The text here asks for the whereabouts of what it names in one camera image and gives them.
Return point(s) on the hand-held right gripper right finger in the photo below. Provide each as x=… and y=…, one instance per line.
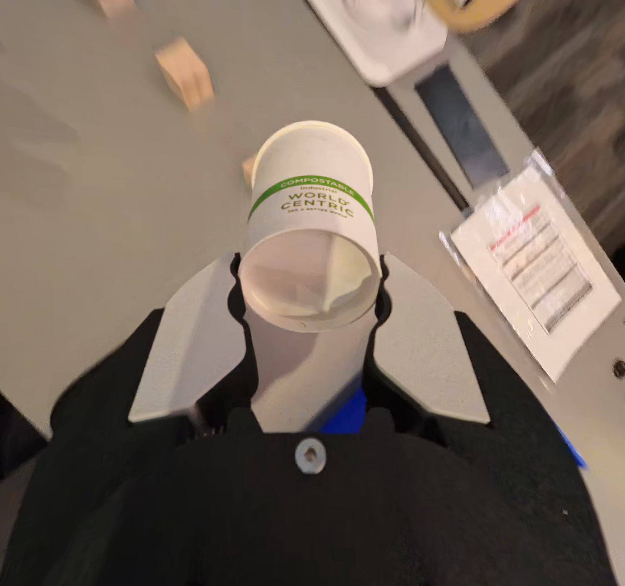
x=425, y=351

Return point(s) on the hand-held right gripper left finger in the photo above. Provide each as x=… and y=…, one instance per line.
x=195, y=351

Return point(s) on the blue plastic bin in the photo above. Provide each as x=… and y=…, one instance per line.
x=346, y=415

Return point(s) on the white paper cup green stripe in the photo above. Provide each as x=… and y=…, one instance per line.
x=312, y=166

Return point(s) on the instruction sheet in plastic sleeve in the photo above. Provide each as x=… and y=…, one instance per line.
x=537, y=264

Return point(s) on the round table grommet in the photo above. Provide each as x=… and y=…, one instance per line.
x=620, y=369

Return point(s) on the black rectangular table plate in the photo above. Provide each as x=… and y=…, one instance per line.
x=464, y=127

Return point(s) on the white display stand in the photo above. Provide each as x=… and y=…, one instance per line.
x=381, y=54

